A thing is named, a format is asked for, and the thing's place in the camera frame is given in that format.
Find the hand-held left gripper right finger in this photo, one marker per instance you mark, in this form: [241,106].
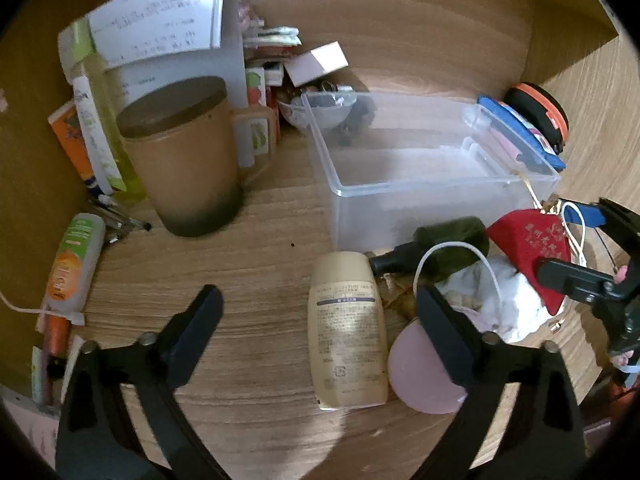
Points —
[445,340]

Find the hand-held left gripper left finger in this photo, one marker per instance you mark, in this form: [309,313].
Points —
[195,335]

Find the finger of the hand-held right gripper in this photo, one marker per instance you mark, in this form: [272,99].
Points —
[565,275]
[620,217]

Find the pink round compact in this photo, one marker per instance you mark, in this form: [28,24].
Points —
[415,375]

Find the red charm pouch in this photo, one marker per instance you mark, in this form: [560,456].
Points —
[525,250]

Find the cream lotion bottle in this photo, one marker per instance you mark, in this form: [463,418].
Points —
[345,335]

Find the dark green bottle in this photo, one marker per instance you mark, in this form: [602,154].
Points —
[450,240]

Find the clear plastic storage box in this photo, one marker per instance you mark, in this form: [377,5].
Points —
[400,160]

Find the person's right forearm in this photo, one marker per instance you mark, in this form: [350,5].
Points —
[625,395]

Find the wooden desktop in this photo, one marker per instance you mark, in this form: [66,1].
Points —
[250,270]

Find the amber hair claw clip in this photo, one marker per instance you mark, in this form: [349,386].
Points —
[400,300]

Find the blue pencil case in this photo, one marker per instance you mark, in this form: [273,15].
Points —
[520,135]

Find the black orange zip case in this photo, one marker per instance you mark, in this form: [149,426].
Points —
[545,110]

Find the black pen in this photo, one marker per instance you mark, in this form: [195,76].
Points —
[125,220]

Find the orange marker pen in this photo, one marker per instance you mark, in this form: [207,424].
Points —
[57,335]

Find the orange green tube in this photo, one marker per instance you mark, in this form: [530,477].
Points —
[70,270]

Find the brown mug with lid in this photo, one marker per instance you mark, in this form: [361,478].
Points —
[185,170]

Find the pink paper sheet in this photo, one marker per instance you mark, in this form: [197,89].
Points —
[30,435]

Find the orange box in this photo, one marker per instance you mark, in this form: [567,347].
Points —
[67,140]

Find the yellow green bottle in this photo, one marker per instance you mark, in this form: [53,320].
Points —
[112,110]

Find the white tube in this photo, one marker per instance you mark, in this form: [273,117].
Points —
[87,120]

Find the fruit print carton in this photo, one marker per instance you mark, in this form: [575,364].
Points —
[255,90]

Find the glass bowl of trinkets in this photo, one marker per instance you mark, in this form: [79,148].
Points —
[320,110]

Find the small white open box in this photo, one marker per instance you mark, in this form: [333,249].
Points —
[315,62]

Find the stack of assorted packets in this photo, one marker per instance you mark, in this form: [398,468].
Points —
[270,40]

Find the white printed paper receipt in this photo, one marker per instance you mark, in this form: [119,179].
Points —
[160,15]

